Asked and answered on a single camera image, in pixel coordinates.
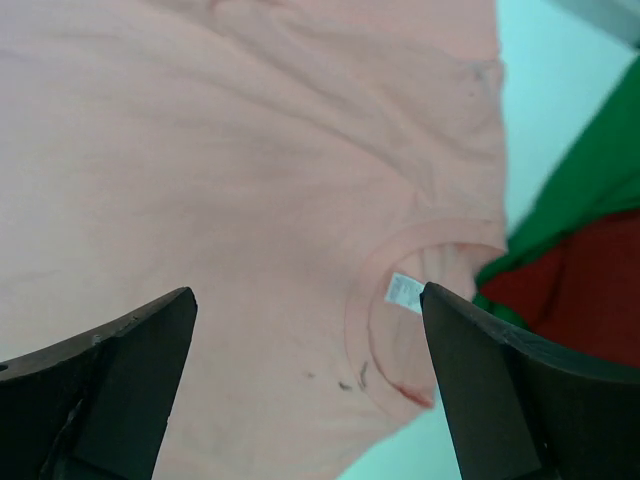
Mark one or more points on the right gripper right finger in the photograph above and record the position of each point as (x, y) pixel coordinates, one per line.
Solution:
(519, 406)

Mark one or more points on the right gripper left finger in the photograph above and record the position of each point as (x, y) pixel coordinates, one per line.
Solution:
(96, 406)

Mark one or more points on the green t shirt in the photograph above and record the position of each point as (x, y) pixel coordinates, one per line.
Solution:
(599, 175)

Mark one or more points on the pink t shirt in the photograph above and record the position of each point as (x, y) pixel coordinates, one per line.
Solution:
(298, 164)

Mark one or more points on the red t shirt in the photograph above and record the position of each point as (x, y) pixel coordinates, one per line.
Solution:
(582, 294)

